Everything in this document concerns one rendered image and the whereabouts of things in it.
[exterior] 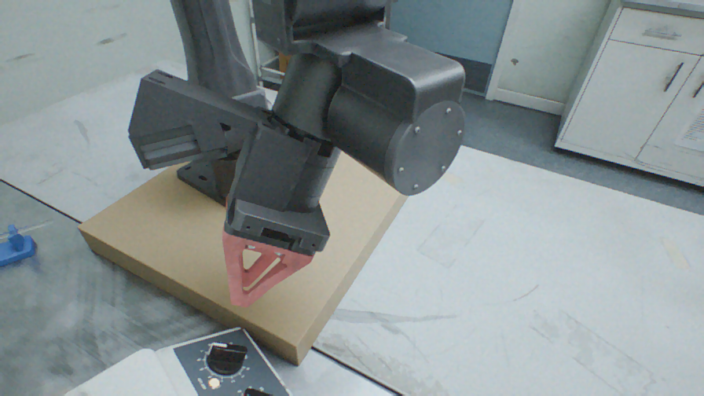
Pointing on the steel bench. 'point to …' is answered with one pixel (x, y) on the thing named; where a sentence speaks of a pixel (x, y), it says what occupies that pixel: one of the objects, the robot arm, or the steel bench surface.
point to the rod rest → (16, 247)
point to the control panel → (188, 353)
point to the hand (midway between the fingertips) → (243, 287)
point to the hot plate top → (133, 378)
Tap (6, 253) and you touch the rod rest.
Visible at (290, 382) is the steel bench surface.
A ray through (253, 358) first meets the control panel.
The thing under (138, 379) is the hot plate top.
